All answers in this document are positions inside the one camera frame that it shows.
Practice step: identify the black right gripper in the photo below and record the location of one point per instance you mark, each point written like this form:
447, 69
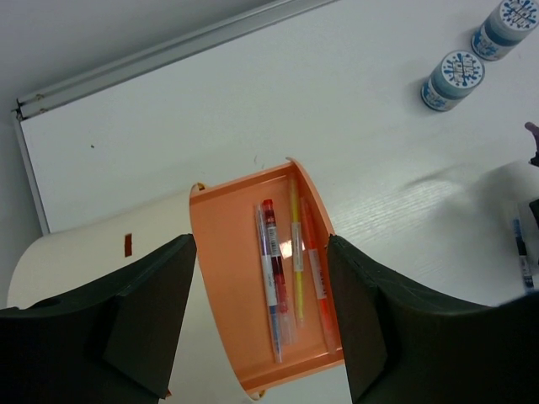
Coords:
527, 185

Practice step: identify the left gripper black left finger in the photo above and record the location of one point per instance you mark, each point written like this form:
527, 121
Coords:
112, 340

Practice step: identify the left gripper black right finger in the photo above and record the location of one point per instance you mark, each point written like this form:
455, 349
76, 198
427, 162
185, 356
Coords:
406, 343

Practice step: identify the blue gel pen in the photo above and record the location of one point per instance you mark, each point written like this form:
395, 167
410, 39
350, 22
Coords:
523, 260

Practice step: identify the cream cabinet with legs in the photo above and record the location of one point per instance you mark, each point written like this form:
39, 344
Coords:
63, 261

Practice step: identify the red gel pen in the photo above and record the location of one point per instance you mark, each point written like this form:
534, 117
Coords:
287, 322

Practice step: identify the yellow pencil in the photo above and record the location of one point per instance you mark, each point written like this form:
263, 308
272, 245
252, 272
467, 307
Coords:
297, 253

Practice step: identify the orange drawer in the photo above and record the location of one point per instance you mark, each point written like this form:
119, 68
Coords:
227, 240

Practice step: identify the clear blue-cap pen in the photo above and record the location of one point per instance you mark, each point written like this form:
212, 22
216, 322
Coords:
269, 284

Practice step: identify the orange highlighter pen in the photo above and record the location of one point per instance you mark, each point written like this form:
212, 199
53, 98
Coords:
317, 277

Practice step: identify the left blue white jar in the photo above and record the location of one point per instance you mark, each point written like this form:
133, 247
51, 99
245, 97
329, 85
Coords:
457, 75

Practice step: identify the blue white jar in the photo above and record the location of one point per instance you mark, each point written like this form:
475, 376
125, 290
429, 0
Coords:
457, 75
508, 25

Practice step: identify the right blue white jar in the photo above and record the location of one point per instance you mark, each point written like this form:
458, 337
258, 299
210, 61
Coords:
508, 25

